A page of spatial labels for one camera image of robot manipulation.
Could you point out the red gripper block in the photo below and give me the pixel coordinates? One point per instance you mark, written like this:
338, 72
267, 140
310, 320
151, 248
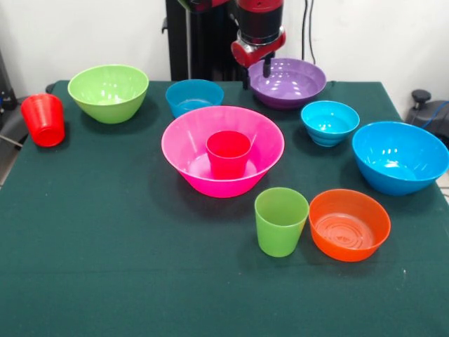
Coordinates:
250, 54

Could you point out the purple bowl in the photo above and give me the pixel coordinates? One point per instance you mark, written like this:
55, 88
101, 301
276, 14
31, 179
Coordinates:
291, 87

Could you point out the crimson cup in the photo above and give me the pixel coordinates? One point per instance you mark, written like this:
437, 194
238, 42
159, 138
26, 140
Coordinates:
228, 158

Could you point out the large pink bowl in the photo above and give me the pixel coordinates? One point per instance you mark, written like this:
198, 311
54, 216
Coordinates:
189, 140

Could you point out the blue straight-sided bowl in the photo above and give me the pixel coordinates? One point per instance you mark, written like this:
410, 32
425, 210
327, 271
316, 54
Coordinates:
193, 94

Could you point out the small cyan ribbed bowl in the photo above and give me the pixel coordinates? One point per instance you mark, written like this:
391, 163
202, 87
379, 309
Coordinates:
329, 123

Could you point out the lime green bowl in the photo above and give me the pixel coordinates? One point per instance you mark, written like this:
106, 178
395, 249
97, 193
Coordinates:
108, 94

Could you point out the green cup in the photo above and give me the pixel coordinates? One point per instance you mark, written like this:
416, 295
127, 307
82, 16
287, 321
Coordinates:
279, 224

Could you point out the large blue bowl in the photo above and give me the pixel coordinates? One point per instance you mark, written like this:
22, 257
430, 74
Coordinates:
396, 158

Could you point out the black knob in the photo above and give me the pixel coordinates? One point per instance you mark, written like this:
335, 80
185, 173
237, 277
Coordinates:
421, 96

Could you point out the orange bowl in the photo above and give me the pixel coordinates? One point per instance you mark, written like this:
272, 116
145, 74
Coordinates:
347, 228

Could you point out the red ribbed cup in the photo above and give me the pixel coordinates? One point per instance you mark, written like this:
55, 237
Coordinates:
43, 119

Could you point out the dark green table cloth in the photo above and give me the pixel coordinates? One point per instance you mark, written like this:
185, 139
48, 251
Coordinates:
105, 263

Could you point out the grey chair base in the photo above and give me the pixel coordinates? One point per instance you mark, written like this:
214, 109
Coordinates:
10, 123

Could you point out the black equipment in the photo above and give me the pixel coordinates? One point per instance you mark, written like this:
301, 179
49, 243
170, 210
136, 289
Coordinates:
5, 91

